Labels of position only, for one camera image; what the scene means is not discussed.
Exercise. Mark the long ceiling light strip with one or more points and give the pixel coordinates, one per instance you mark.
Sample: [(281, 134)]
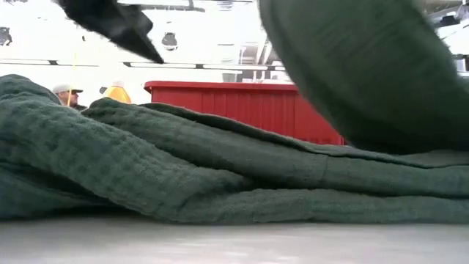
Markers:
[(165, 65)]

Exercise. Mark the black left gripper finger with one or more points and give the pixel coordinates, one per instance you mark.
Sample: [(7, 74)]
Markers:
[(117, 25)]

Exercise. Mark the black ceiling dome camera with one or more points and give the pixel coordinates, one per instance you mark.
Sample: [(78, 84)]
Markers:
[(5, 36), (169, 41)]

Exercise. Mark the green knit shirt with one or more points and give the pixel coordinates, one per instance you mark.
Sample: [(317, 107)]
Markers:
[(183, 165)]

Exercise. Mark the orange spray bottle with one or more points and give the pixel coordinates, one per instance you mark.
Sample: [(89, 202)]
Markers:
[(118, 94)]

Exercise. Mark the red plastic laundry basket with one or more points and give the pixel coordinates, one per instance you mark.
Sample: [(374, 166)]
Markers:
[(238, 106)]

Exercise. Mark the person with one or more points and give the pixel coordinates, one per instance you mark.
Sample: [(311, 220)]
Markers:
[(67, 96)]

